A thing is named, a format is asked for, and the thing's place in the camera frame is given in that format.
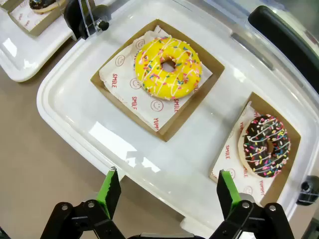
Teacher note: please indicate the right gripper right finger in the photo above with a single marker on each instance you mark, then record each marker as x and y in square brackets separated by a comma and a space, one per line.
[225, 191]

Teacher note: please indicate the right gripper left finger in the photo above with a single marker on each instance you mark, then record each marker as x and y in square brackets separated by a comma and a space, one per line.
[111, 191]

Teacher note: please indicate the white smile print paper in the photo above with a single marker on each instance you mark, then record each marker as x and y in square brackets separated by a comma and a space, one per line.
[23, 15]
[129, 82]
[231, 159]

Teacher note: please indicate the chocolate donut rainbow sprinkles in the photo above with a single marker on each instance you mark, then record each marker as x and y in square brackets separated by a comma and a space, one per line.
[254, 149]

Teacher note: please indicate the cardboard donut box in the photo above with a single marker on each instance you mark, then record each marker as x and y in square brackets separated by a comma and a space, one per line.
[189, 112]
[37, 31]
[6, 3]
[279, 184]

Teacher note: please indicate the yellow sprinkled donut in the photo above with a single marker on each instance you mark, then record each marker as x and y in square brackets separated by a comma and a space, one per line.
[149, 69]

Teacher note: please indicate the chocolate donut with nuts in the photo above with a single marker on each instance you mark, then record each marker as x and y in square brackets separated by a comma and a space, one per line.
[42, 6]

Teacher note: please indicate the white display tray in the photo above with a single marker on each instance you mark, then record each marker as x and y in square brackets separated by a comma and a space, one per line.
[15, 49]
[74, 112]

